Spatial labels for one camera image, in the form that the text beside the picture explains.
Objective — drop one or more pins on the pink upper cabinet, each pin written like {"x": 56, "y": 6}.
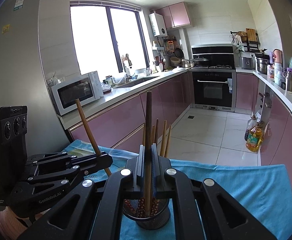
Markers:
{"x": 175, "y": 15}

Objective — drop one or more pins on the stainless steel pot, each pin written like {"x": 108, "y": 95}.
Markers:
{"x": 262, "y": 61}

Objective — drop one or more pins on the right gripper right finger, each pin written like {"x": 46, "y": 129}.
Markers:
{"x": 202, "y": 209}

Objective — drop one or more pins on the blue floral tablecloth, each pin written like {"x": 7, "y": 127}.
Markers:
{"x": 265, "y": 191}

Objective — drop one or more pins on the black range hood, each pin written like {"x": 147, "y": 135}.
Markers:
{"x": 219, "y": 55}

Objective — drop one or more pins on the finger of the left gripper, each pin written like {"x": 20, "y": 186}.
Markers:
{"x": 89, "y": 160}
{"x": 105, "y": 162}

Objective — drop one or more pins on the white water heater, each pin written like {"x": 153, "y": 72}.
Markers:
{"x": 158, "y": 25}

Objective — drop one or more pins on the white microwave oven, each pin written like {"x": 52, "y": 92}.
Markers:
{"x": 87, "y": 88}

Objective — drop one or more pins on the black wok with lid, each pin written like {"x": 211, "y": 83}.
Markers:
{"x": 200, "y": 61}

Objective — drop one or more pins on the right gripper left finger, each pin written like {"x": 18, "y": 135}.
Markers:
{"x": 93, "y": 210}

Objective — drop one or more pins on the cooking oil bottle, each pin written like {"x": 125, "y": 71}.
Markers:
{"x": 255, "y": 137}

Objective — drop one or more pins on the bamboo chopstick lone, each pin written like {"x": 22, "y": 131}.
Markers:
{"x": 144, "y": 133}

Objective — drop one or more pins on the silver rice cooker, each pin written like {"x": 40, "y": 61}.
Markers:
{"x": 246, "y": 63}

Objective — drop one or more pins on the black built-in oven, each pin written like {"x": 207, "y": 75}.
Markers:
{"x": 214, "y": 89}

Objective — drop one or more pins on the silver refrigerator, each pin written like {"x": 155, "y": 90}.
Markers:
{"x": 22, "y": 81}

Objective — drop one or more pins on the bamboo chopstick red end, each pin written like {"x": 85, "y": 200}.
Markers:
{"x": 162, "y": 148}
{"x": 167, "y": 143}
{"x": 148, "y": 156}
{"x": 87, "y": 129}
{"x": 153, "y": 134}
{"x": 155, "y": 138}

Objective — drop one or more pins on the black left camera box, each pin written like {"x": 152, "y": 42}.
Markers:
{"x": 13, "y": 153}

